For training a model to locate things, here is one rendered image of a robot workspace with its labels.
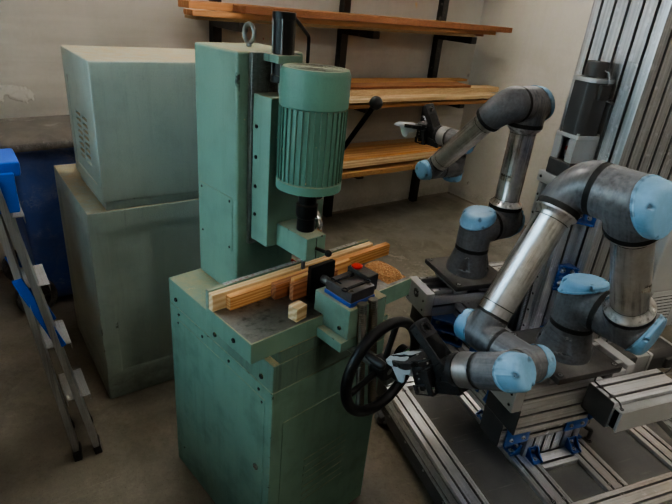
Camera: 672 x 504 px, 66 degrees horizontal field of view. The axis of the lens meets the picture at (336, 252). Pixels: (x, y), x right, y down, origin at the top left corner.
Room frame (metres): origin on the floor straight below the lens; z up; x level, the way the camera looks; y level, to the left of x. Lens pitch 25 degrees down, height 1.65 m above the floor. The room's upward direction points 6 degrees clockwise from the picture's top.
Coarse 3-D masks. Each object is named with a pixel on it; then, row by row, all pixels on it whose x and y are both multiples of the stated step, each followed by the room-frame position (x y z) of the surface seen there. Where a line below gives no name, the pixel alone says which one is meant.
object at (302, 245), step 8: (280, 224) 1.37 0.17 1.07; (288, 224) 1.38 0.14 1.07; (296, 224) 1.38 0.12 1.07; (280, 232) 1.37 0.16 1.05; (288, 232) 1.34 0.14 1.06; (296, 232) 1.32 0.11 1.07; (312, 232) 1.33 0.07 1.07; (320, 232) 1.34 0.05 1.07; (280, 240) 1.37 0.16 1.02; (288, 240) 1.34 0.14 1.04; (296, 240) 1.31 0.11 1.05; (304, 240) 1.29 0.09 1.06; (312, 240) 1.30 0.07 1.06; (320, 240) 1.32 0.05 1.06; (288, 248) 1.34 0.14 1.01; (296, 248) 1.31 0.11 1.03; (304, 248) 1.29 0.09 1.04; (312, 248) 1.30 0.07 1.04; (296, 256) 1.31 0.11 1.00; (304, 256) 1.29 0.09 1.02; (312, 256) 1.30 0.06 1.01; (320, 256) 1.32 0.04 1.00
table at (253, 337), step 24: (384, 288) 1.36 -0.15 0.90; (408, 288) 1.44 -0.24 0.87; (216, 312) 1.15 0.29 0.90; (240, 312) 1.16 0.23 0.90; (264, 312) 1.17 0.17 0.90; (312, 312) 1.19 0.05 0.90; (240, 336) 1.05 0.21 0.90; (264, 336) 1.06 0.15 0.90; (288, 336) 1.10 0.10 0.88; (312, 336) 1.16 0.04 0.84; (336, 336) 1.13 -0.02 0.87
